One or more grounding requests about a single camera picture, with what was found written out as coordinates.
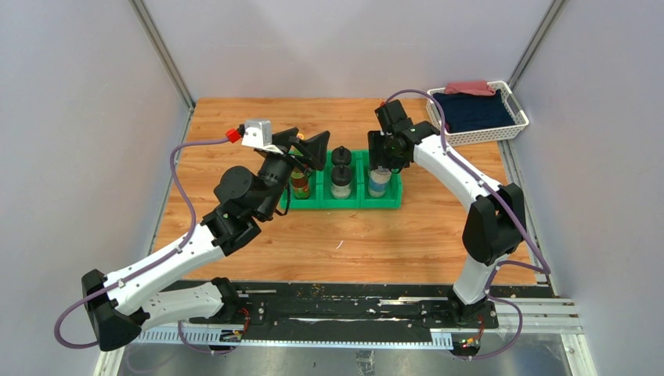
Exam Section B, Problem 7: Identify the black-spout seasoning jar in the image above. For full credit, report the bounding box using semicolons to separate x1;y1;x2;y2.
330;146;352;167
330;164;352;200

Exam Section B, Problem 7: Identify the dark blue folded cloth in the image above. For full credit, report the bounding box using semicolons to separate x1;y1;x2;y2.
433;89;515;133

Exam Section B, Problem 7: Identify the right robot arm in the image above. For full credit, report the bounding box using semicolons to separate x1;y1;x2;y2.
367;100;525;327

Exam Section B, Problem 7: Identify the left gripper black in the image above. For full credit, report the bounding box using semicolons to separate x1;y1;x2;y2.
258;126;329;220

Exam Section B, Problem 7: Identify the pink folded cloth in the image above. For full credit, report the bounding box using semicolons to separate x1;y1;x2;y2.
444;81;496;96

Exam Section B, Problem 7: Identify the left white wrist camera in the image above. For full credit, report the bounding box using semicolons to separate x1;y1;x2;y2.
225;119;283;154

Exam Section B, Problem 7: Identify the green three-compartment plastic bin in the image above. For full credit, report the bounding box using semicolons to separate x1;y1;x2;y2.
289;150;402;211

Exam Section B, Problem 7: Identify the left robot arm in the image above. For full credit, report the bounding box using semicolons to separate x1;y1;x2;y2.
81;121;330;352

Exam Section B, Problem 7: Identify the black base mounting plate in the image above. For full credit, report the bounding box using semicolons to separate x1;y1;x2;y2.
139;280;556;344

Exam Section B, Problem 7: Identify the aluminium rail frame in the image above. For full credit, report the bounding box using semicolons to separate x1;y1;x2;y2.
95;282;597;375

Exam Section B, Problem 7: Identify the white perforated plastic basket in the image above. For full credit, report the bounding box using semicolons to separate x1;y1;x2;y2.
427;81;529;146

